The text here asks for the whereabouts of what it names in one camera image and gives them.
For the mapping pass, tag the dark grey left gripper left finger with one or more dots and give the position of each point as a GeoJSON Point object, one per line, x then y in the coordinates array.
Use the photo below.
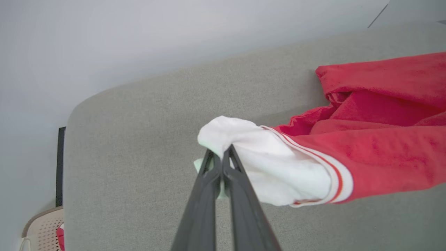
{"type": "Point", "coordinates": [200, 216]}

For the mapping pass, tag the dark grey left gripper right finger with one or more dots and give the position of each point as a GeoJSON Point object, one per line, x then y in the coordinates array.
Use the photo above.
{"type": "Point", "coordinates": [247, 216]}

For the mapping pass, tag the red garment with white cuffs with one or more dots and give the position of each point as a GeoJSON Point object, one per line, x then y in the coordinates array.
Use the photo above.
{"type": "Point", "coordinates": [383, 153]}

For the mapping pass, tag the grey fabric sofa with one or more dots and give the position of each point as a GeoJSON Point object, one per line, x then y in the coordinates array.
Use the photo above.
{"type": "Point", "coordinates": [139, 157]}

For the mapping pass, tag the red cloth in basket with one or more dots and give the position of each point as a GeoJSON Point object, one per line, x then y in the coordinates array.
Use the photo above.
{"type": "Point", "coordinates": [61, 238]}

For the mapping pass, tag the beige perforated laundry basket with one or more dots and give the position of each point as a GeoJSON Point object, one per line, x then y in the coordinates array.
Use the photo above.
{"type": "Point", "coordinates": [43, 230]}

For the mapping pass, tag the dark wall baseboard strip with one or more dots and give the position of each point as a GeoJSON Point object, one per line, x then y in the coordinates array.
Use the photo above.
{"type": "Point", "coordinates": [60, 167]}

